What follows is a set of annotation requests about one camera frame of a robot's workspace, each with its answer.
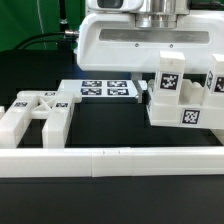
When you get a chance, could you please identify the white tag plate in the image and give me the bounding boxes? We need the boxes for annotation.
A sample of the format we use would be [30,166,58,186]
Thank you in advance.
[58,79,147,98]

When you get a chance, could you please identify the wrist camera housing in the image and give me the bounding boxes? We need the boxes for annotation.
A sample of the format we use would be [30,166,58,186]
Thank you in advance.
[87,0,144,12]

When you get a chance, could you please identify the white U-shaped fence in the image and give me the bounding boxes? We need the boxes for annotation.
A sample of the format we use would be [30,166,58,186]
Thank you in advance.
[0,130,224,178]

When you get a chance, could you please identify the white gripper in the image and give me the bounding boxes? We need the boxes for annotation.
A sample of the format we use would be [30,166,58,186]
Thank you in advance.
[77,11,224,104]

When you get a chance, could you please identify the white chair back frame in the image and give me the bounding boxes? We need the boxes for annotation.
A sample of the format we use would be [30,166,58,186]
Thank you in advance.
[0,91,82,149]

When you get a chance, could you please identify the white chair seat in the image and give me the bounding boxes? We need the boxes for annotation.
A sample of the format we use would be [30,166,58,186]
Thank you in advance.
[147,79,224,130]

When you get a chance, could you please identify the black cable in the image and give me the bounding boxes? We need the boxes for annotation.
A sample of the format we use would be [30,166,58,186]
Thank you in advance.
[13,29,80,51]

